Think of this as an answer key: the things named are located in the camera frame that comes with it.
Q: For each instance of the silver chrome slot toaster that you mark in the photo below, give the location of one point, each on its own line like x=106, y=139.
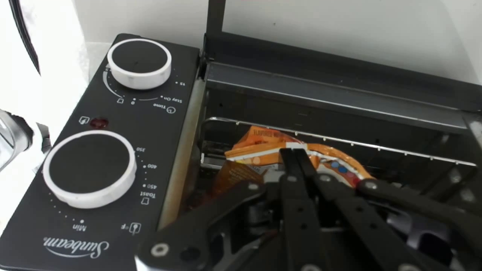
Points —
x=12, y=136

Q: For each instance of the white crumpled paper towel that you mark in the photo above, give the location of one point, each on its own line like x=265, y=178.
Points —
x=55, y=60

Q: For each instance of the black Sunbeam toaster oven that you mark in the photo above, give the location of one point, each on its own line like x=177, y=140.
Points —
x=166, y=115

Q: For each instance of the white-rimmed black timer knob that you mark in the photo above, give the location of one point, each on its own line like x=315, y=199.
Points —
x=139, y=62

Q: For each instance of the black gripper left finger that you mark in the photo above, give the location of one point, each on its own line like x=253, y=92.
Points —
x=296, y=226

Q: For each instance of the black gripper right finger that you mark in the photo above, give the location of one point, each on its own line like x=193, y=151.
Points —
x=381, y=226

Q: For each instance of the white-rimmed black temperature knob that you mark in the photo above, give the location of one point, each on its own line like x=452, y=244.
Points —
x=91, y=167

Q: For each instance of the white and orange snack packet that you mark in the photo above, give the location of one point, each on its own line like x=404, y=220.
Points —
x=261, y=145

